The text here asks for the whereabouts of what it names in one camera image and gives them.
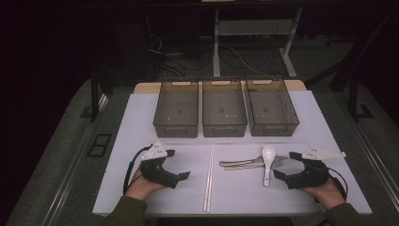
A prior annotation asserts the white ceramic spoon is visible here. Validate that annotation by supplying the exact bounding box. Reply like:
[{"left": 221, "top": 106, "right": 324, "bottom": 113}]
[{"left": 262, "top": 144, "right": 277, "bottom": 187}]

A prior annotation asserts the person's right hand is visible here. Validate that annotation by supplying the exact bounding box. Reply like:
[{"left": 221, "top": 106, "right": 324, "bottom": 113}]
[{"left": 299, "top": 177, "right": 346, "bottom": 211}]

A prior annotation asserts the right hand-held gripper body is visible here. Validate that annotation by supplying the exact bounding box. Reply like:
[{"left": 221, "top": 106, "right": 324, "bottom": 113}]
[{"left": 283, "top": 144, "right": 347, "bottom": 190}]

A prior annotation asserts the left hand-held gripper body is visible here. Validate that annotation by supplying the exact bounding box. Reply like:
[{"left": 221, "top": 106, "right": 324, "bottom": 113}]
[{"left": 139, "top": 140, "right": 180, "bottom": 189}]

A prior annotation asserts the brown translucent plastic basket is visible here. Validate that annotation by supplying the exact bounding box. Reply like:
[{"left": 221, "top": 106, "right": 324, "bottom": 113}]
[
  {"left": 201, "top": 78, "right": 248, "bottom": 138},
  {"left": 152, "top": 79, "right": 200, "bottom": 138},
  {"left": 245, "top": 77, "right": 300, "bottom": 137}
]

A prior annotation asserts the right hand-held gripper black cable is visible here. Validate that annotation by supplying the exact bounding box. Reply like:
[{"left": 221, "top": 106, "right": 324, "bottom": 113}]
[{"left": 327, "top": 167, "right": 349, "bottom": 202}]

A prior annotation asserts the metal fork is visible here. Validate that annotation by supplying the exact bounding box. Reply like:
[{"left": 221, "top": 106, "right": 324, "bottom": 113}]
[
  {"left": 223, "top": 158, "right": 288, "bottom": 171},
  {"left": 218, "top": 155, "right": 288, "bottom": 168}
]

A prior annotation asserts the black metal stand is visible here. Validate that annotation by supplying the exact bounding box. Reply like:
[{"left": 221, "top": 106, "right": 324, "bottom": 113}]
[
  {"left": 79, "top": 67, "right": 109, "bottom": 123},
  {"left": 346, "top": 74, "right": 375, "bottom": 122}
]

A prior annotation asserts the white floor cable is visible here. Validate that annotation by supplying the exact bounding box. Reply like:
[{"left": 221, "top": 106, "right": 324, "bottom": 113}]
[{"left": 230, "top": 46, "right": 271, "bottom": 78}]

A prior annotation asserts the white metal desk frame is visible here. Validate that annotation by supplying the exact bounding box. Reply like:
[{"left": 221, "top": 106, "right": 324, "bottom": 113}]
[{"left": 212, "top": 8, "right": 304, "bottom": 79}]

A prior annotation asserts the person's left hand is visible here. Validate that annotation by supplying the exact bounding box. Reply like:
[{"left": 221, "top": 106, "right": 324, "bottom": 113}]
[{"left": 124, "top": 168, "right": 166, "bottom": 202}]

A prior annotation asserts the left hand-held gripper black cable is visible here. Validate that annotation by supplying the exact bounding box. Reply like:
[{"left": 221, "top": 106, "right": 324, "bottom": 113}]
[{"left": 122, "top": 144, "right": 153, "bottom": 196}]

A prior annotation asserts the bundle of black floor cables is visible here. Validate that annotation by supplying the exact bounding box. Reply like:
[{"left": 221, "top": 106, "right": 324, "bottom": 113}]
[{"left": 145, "top": 15, "right": 215, "bottom": 79}]

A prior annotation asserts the hand-held gripper black cable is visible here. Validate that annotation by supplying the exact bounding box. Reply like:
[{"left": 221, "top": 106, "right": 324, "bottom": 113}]
[
  {"left": 327, "top": 167, "right": 349, "bottom": 202},
  {"left": 122, "top": 144, "right": 153, "bottom": 196}
]

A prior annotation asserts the white table cover sheet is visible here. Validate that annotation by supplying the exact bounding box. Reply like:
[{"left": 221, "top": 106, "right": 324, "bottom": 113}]
[{"left": 92, "top": 89, "right": 374, "bottom": 217}]

